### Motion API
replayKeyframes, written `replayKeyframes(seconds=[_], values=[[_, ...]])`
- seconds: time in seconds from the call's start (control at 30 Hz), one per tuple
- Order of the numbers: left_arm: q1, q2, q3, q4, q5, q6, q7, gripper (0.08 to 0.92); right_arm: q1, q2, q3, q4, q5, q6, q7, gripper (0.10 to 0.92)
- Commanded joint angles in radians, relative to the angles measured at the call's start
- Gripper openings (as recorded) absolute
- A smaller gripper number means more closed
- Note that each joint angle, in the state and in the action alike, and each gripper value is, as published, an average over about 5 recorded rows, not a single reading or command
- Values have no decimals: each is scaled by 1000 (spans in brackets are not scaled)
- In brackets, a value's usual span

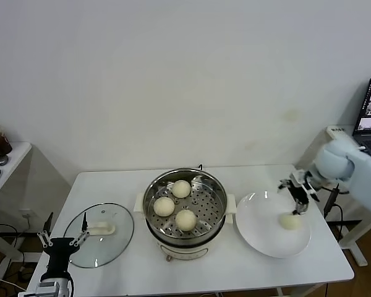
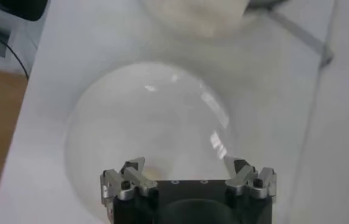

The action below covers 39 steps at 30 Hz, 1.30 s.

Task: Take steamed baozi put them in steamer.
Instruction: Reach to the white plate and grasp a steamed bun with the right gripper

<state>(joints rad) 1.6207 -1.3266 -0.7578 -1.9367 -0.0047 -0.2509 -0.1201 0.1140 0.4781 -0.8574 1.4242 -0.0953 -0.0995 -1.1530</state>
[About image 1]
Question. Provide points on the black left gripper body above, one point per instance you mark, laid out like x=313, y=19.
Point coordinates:
x=59, y=252

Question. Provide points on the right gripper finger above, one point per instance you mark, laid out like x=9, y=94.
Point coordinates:
x=284, y=185
x=301, y=208

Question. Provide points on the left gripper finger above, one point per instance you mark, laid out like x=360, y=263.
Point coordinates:
x=81, y=236
x=44, y=239

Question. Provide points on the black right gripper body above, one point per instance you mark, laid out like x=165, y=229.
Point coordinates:
x=301, y=188

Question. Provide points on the white steamed baozi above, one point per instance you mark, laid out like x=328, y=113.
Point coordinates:
x=164, y=206
x=290, y=222
x=185, y=220
x=181, y=188

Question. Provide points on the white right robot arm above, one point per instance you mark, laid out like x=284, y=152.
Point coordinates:
x=358, y=173

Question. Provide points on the stainless steel steamer basket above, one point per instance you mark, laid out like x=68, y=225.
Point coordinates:
x=210, y=216

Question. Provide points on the black power adapter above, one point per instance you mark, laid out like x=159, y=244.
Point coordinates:
x=331, y=202

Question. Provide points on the white round plate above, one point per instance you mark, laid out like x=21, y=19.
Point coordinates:
x=259, y=222

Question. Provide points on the white labelled box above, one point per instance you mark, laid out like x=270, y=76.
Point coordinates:
x=337, y=130

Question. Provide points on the white side table with laptop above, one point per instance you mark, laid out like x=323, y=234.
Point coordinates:
x=358, y=255

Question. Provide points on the dark jar on side table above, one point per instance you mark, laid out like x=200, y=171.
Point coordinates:
x=0, y=143

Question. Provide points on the white wall socket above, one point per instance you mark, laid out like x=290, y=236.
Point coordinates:
x=26, y=213

